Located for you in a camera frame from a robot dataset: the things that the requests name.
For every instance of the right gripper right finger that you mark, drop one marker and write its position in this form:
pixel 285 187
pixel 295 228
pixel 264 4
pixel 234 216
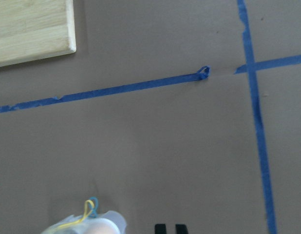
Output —
pixel 181 229

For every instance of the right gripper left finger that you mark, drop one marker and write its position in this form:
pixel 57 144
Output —
pixel 160 229

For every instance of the clear plastic egg box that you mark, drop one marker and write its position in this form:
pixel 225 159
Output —
pixel 65 226

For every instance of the wooden cutting board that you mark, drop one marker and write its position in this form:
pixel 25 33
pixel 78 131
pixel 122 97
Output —
pixel 35 29

